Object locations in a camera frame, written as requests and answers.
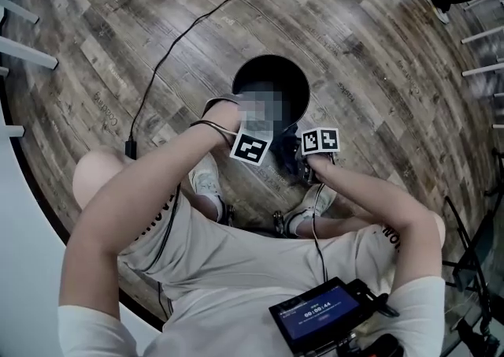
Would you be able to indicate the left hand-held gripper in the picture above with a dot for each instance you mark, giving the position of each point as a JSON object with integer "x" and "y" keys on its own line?
{"x": 252, "y": 146}

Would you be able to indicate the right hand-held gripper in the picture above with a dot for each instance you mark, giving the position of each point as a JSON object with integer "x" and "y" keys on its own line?
{"x": 321, "y": 140}

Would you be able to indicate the dark blue cloth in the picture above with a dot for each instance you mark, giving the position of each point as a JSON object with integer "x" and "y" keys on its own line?
{"x": 287, "y": 142}

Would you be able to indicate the black round bucket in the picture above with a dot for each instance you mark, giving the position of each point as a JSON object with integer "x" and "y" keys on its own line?
{"x": 271, "y": 75}

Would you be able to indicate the person's right forearm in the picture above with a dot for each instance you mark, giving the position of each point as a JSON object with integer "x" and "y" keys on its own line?
{"x": 374, "y": 201}

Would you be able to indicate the person's left forearm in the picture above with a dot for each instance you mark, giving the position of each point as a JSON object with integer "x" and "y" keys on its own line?
{"x": 149, "y": 190}

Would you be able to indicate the person's left grey shoe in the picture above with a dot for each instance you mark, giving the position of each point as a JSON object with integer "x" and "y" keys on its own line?
{"x": 206, "y": 182}

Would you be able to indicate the person's grey shoe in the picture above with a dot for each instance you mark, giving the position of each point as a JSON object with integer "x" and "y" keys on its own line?
{"x": 311, "y": 205}
{"x": 206, "y": 182}

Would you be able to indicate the person's right grey shoe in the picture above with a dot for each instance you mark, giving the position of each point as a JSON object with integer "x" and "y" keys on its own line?
{"x": 311, "y": 205}

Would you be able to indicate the black stool with chrome legs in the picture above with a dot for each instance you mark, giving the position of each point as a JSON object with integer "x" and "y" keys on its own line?
{"x": 277, "y": 221}

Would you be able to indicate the beige shorts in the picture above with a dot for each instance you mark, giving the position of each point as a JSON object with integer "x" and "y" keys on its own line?
{"x": 244, "y": 257}

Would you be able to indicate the person's left leg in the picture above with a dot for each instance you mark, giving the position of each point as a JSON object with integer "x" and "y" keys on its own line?
{"x": 94, "y": 174}

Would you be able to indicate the black monitor with blue screen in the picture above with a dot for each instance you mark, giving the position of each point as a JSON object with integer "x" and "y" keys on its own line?
{"x": 321, "y": 316}

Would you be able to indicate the white t-shirt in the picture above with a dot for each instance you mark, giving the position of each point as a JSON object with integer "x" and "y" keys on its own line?
{"x": 212, "y": 328}

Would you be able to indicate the black folding chair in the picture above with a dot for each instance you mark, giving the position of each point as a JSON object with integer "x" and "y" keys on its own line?
{"x": 476, "y": 253}

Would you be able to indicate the white metal table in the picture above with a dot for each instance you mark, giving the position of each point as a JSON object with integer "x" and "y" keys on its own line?
{"x": 27, "y": 56}
{"x": 484, "y": 36}

